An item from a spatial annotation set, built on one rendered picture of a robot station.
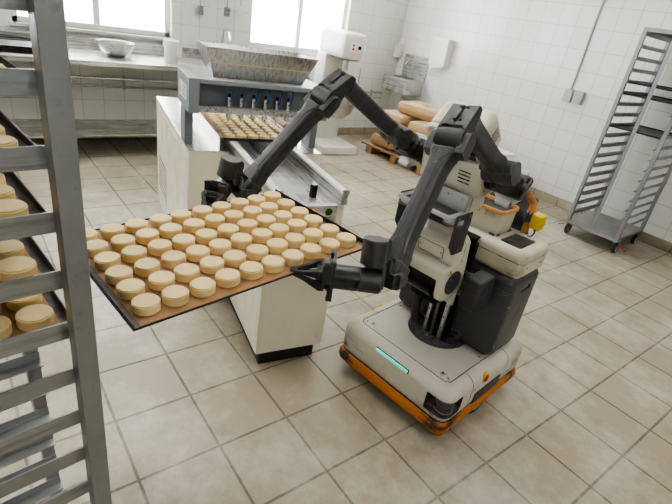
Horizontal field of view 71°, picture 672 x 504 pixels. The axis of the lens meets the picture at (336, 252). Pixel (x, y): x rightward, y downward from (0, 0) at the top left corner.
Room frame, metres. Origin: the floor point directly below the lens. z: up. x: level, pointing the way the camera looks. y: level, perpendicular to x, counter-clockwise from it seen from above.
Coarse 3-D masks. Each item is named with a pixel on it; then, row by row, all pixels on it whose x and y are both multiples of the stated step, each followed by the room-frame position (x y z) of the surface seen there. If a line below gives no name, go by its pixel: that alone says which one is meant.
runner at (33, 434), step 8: (64, 416) 0.54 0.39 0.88; (72, 416) 0.55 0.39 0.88; (40, 424) 0.51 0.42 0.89; (48, 424) 0.52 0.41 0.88; (56, 424) 0.53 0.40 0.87; (64, 424) 0.54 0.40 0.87; (72, 424) 0.54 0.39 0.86; (24, 432) 0.50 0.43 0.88; (32, 432) 0.50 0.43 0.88; (40, 432) 0.51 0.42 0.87; (48, 432) 0.52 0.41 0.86; (56, 432) 0.53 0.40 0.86; (0, 440) 0.47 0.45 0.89; (8, 440) 0.48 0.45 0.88; (16, 440) 0.49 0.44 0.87; (24, 440) 0.49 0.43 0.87; (32, 440) 0.50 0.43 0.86; (0, 448) 0.47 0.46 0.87; (8, 448) 0.48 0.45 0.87; (16, 448) 0.49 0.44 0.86
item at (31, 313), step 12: (24, 300) 0.59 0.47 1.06; (36, 300) 0.61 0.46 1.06; (0, 312) 0.58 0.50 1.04; (12, 312) 0.58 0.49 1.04; (24, 312) 0.57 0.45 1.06; (36, 312) 0.57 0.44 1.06; (48, 312) 0.57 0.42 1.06; (0, 324) 0.53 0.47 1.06; (12, 324) 0.56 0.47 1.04; (24, 324) 0.54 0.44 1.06; (36, 324) 0.55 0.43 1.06; (48, 324) 0.56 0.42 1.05; (0, 336) 0.52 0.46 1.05; (12, 336) 0.53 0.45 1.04
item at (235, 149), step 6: (228, 144) 2.33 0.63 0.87; (234, 144) 2.24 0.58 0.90; (228, 150) 2.32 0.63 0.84; (234, 150) 2.22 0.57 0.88; (240, 150) 2.16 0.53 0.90; (240, 156) 2.13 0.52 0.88; (246, 156) 2.08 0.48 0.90; (246, 162) 2.04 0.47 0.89; (252, 162) 2.01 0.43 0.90; (270, 180) 1.81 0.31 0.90; (264, 186) 1.80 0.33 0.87; (270, 186) 1.74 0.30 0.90; (276, 186) 1.76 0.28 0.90; (264, 192) 1.80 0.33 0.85; (282, 192) 1.69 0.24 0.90
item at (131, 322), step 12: (300, 204) 1.27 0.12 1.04; (360, 240) 1.10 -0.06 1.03; (96, 276) 0.78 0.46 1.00; (288, 276) 0.89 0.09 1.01; (108, 288) 0.75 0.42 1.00; (252, 288) 0.82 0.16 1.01; (108, 300) 0.71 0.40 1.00; (216, 300) 0.76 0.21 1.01; (120, 312) 0.67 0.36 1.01; (180, 312) 0.70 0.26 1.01; (132, 324) 0.64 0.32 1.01
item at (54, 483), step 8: (48, 480) 0.84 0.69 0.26; (56, 480) 0.85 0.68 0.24; (32, 488) 0.81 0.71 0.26; (40, 488) 0.82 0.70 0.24; (48, 488) 0.83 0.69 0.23; (56, 488) 0.84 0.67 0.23; (16, 496) 0.78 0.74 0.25; (24, 496) 0.79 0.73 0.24; (32, 496) 0.80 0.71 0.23; (40, 496) 0.81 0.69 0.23
